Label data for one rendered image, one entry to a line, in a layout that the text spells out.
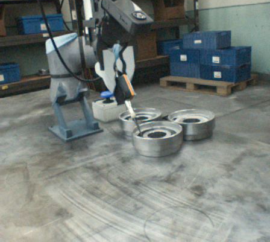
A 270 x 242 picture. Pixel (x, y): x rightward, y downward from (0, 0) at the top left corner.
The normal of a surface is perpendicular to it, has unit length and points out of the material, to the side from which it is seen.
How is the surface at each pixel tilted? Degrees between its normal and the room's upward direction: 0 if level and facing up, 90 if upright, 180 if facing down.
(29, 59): 90
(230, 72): 90
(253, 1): 90
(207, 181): 0
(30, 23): 90
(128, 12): 32
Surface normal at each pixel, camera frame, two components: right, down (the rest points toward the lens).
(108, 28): 0.55, 0.18
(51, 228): -0.09, -0.96
